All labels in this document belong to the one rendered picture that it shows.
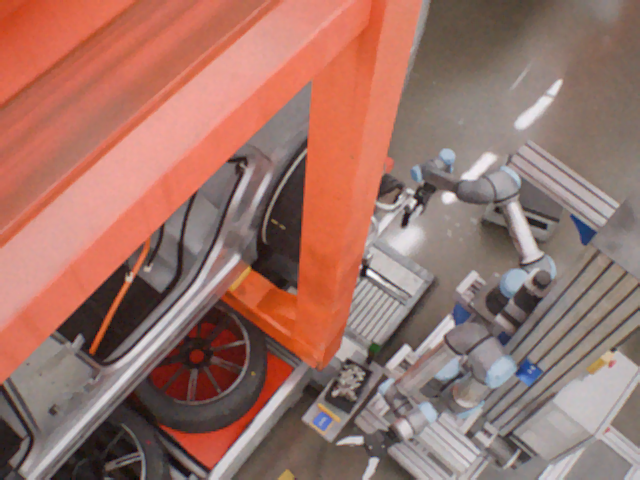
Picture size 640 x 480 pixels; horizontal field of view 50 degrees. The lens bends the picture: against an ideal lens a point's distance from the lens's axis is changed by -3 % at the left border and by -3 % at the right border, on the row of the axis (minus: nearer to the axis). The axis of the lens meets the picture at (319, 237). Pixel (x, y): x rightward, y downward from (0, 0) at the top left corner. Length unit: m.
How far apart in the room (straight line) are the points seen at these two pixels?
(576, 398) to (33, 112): 2.22
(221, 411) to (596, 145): 3.07
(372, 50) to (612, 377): 1.70
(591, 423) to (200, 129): 1.94
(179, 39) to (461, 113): 4.05
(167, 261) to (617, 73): 3.61
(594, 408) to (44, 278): 2.10
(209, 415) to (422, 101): 2.62
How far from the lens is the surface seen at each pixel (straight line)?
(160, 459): 3.19
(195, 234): 2.97
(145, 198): 1.05
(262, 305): 3.14
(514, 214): 3.02
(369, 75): 1.50
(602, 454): 3.80
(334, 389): 3.18
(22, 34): 0.79
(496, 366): 2.36
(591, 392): 2.70
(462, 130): 4.72
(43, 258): 1.01
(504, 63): 5.21
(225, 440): 3.41
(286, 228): 3.01
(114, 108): 0.79
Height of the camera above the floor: 3.59
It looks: 61 degrees down
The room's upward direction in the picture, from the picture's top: 7 degrees clockwise
